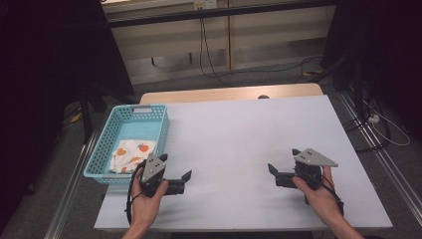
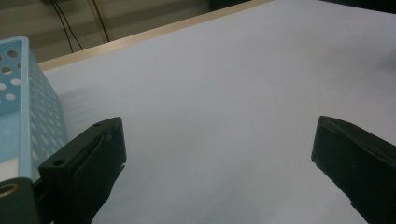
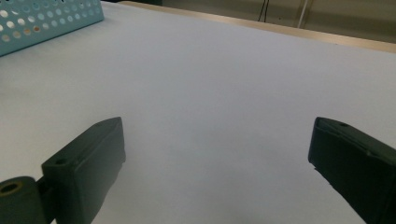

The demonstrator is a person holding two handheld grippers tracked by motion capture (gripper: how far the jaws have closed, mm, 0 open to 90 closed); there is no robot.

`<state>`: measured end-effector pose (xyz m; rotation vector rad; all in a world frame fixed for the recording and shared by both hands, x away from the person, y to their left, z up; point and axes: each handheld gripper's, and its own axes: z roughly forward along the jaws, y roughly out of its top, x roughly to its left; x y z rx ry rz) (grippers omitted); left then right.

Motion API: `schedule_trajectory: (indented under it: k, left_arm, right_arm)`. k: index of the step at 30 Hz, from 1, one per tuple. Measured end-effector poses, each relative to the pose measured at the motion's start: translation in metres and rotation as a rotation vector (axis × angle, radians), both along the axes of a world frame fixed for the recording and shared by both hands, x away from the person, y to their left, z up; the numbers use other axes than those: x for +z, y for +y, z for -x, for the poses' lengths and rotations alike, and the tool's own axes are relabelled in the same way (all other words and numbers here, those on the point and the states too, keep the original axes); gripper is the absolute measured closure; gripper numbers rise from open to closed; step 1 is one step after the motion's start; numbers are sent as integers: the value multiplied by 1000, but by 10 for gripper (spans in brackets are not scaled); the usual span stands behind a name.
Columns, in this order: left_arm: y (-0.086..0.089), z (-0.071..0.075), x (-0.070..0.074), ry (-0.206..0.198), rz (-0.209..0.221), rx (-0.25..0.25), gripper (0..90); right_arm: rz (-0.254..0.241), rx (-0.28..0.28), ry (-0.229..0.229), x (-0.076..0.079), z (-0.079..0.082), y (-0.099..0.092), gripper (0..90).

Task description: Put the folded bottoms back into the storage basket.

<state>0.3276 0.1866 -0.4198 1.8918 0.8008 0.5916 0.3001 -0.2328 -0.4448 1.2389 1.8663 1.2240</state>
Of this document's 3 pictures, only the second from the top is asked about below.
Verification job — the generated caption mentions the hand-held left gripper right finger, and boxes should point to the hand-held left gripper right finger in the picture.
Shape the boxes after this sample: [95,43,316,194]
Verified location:
[311,115,396,224]

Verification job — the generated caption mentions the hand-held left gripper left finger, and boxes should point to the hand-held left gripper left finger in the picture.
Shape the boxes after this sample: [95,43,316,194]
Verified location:
[38,116,127,224]

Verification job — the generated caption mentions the light blue perforated plastic basket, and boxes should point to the light blue perforated plastic basket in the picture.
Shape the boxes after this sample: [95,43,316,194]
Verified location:
[0,35,69,185]

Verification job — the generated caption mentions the light wooden table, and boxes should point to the light wooden table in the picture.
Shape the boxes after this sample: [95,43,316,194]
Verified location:
[37,0,275,72]

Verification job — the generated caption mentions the black hanging cable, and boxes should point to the black hanging cable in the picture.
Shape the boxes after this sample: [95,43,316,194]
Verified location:
[55,0,84,51]
[49,0,75,54]

